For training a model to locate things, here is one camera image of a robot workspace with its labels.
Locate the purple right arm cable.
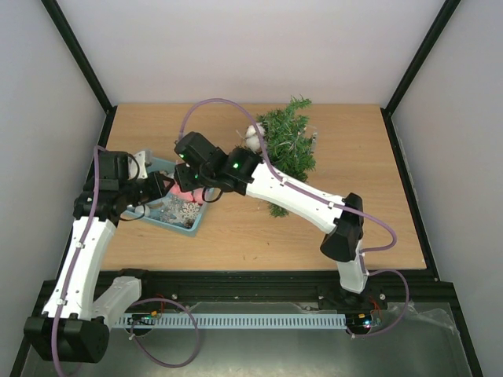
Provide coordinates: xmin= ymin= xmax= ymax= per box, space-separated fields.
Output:
xmin=178 ymin=97 xmax=410 ymax=339

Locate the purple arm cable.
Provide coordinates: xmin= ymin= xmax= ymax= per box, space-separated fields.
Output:
xmin=178 ymin=97 xmax=410 ymax=339
xmin=50 ymin=145 xmax=201 ymax=376

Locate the white cotton boll ornament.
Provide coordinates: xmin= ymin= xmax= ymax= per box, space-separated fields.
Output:
xmin=244 ymin=123 xmax=265 ymax=153

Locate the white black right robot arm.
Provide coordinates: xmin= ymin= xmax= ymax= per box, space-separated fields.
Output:
xmin=174 ymin=132 xmax=370 ymax=308

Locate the clear battery box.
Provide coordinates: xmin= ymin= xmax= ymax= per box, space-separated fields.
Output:
xmin=310 ymin=132 xmax=318 ymax=152

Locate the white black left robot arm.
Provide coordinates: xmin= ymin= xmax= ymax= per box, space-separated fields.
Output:
xmin=24 ymin=147 xmax=174 ymax=363

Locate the white snowflake red ornament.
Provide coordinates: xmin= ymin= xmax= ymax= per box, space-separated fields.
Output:
xmin=178 ymin=202 xmax=201 ymax=227

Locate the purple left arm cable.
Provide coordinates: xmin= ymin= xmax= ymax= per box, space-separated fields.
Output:
xmin=50 ymin=145 xmax=201 ymax=376

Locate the black frame post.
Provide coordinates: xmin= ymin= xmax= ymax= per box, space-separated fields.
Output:
xmin=384 ymin=0 xmax=463 ymax=113
xmin=41 ymin=0 xmax=117 ymax=115

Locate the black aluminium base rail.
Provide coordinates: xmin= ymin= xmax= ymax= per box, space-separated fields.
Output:
xmin=39 ymin=269 xmax=457 ymax=313

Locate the light blue perforated basket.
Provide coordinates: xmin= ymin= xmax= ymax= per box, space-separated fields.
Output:
xmin=122 ymin=157 xmax=209 ymax=236

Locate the light blue slotted cable duct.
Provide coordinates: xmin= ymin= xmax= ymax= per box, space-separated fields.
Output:
xmin=134 ymin=313 xmax=347 ymax=330

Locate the pink felt bow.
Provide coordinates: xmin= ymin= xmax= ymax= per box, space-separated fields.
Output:
xmin=169 ymin=186 xmax=204 ymax=204

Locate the small green christmas tree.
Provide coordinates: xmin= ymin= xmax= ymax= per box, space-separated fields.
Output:
xmin=255 ymin=95 xmax=318 ymax=219

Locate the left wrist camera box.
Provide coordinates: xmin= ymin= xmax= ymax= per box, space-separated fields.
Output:
xmin=129 ymin=149 xmax=152 ymax=179

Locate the black right frame post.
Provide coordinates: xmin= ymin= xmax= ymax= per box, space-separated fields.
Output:
xmin=384 ymin=0 xmax=463 ymax=113

